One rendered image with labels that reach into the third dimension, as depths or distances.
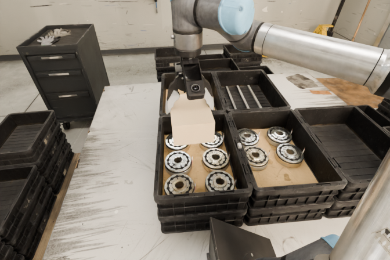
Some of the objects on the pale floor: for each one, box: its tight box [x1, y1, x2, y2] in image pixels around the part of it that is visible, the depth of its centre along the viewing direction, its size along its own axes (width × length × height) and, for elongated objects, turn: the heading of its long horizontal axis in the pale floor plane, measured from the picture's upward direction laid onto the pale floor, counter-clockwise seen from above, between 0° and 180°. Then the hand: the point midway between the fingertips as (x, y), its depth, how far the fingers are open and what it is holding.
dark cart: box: [16, 24, 110, 130], centre depth 220 cm, size 60×45×90 cm
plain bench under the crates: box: [42, 71, 351, 260], centre depth 127 cm, size 160×160×70 cm
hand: (190, 113), depth 67 cm, fingers closed on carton, 14 cm apart
